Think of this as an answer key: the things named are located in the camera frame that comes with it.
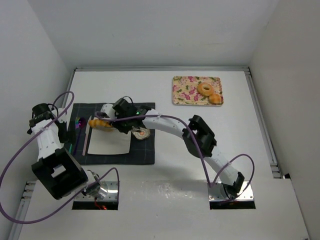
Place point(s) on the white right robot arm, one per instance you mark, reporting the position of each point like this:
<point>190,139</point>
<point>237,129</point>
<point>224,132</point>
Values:
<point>198,138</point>

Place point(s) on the ring-shaped bagel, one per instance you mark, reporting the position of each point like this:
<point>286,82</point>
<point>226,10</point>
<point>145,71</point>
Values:
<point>205,89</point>

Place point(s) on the pink handled knife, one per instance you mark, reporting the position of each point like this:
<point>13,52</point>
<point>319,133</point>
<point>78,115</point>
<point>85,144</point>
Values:
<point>87,130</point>

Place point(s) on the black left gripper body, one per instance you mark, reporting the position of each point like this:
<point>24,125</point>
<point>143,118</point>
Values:
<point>63,131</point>

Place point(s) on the aluminium frame rail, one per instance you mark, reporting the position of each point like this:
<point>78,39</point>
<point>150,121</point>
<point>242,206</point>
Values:
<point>245,69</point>

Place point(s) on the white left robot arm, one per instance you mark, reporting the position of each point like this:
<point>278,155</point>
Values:
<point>56,168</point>

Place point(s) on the white square plate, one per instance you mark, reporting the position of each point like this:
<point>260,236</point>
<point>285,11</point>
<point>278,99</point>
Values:
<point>109,143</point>

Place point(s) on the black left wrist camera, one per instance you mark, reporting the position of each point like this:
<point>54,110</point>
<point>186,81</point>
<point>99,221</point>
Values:
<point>40,112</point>

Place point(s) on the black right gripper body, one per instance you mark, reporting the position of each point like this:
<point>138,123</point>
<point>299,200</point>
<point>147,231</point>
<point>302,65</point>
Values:
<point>119,124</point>

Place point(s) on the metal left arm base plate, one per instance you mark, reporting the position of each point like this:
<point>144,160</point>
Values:
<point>108,192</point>

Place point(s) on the dark blue checked placemat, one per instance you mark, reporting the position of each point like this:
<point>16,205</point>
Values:
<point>142,152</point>

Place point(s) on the iridescent purple spoon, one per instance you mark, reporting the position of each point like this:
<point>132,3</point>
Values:
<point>81,124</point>

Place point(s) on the floral rectangular tray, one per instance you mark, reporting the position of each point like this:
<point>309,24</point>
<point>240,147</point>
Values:
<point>184,90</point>

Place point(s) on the long striped bread roll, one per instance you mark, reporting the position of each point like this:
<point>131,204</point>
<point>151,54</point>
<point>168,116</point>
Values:
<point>99,124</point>

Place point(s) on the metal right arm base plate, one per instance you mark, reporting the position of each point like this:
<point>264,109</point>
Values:
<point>218,193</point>

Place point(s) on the small round bun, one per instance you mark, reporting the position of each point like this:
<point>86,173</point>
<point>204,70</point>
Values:
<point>215,99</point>

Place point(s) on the small floral sauce dish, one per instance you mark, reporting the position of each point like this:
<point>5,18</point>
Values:
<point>141,133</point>

